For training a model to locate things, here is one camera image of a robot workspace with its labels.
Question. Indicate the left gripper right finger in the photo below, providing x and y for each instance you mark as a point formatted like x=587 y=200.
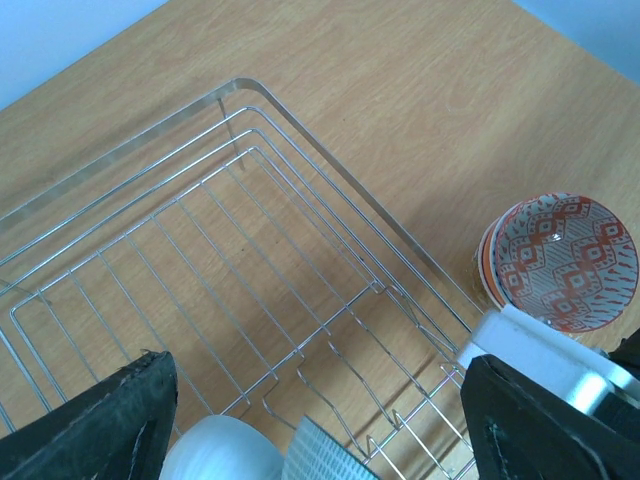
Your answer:
x=519 y=430

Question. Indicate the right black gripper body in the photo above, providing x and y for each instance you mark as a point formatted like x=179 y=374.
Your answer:
x=627 y=350

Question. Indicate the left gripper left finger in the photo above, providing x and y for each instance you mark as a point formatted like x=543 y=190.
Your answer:
x=118 y=429

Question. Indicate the white ceramic bowl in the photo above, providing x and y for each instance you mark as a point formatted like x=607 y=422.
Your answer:
x=222 y=447

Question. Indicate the teal patterned bowl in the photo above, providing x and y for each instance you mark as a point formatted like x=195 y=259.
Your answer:
x=314 y=454

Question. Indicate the metal wire dish rack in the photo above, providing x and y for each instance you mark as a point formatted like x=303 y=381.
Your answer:
x=227 y=235

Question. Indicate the bottom stacked bowl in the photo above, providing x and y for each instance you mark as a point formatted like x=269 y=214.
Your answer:
x=485 y=266

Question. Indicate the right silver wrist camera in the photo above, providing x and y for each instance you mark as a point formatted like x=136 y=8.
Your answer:
x=580 y=376

